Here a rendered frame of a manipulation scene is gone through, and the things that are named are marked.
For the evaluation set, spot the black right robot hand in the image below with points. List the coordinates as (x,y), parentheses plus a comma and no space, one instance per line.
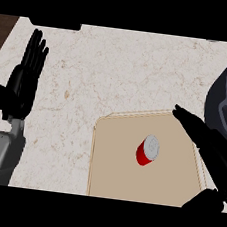
(209,144)

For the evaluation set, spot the black flat object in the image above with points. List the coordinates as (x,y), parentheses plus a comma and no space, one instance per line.
(54,23)

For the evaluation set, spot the beige tray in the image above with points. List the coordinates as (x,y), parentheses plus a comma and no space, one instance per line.
(119,166)

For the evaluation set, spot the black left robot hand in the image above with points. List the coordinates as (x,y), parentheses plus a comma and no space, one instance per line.
(23,84)

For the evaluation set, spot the red can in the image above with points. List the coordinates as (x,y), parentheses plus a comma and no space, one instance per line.
(143,154)

